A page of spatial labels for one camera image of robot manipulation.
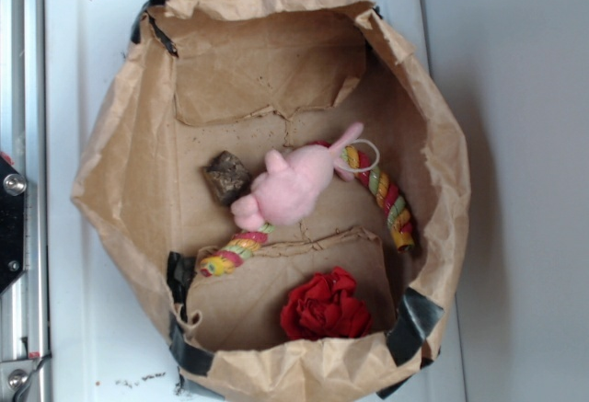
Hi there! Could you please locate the red crumpled cloth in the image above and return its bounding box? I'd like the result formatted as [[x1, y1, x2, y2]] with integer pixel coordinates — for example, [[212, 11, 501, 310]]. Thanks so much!
[[280, 267, 373, 340]]

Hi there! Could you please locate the metal frame rail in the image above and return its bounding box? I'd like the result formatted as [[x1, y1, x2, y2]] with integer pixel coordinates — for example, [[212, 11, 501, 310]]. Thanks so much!
[[1, 0, 52, 401]]

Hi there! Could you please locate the brown paper bag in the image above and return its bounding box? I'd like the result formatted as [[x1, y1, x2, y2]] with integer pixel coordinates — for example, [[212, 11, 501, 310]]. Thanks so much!
[[72, 0, 471, 401]]

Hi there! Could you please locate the brown rough block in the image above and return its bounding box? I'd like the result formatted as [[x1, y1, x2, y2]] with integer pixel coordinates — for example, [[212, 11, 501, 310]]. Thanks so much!
[[203, 151, 251, 207]]

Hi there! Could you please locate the multicolored twisted rope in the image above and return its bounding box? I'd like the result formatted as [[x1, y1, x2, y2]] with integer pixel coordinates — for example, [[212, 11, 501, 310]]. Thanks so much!
[[198, 140, 419, 279]]

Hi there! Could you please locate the pink plush bunny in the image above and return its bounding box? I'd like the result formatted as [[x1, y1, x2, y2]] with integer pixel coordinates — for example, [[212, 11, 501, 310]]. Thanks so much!
[[230, 122, 364, 231]]

